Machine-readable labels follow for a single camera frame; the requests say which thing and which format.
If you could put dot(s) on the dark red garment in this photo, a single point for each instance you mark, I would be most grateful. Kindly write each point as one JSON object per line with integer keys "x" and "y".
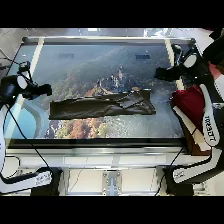
{"x": 190, "y": 101}

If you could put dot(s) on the silver frame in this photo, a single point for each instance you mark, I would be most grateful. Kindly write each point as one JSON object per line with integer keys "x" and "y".
{"x": 111, "y": 181}

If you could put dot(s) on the dark brown garment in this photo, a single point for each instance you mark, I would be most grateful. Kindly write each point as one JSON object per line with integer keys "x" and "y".
{"x": 100, "y": 106}

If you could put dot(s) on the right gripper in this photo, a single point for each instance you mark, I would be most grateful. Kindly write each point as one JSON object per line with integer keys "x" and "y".
{"x": 168, "y": 74}

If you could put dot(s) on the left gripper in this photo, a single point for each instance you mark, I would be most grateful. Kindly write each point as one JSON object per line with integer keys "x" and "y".
{"x": 38, "y": 90}

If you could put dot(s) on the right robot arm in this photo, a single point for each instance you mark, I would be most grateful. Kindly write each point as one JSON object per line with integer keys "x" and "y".
{"x": 211, "y": 126}

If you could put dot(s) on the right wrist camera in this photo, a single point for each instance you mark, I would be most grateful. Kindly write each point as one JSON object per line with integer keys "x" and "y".
{"x": 177, "y": 51}

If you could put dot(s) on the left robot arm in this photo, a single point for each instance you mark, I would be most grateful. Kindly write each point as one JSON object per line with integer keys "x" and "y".
{"x": 23, "y": 181}

